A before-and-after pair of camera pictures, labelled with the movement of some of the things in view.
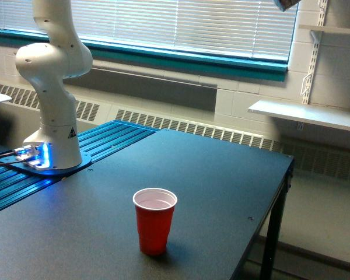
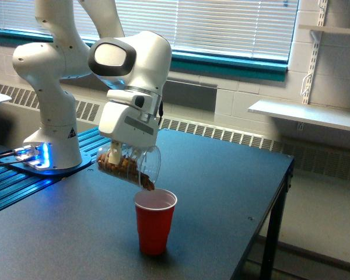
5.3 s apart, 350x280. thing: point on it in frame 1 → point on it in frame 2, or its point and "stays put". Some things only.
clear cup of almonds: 284,4 → 142,168
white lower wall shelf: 311,112 stays put
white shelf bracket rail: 317,35 stays put
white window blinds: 251,28 stays put
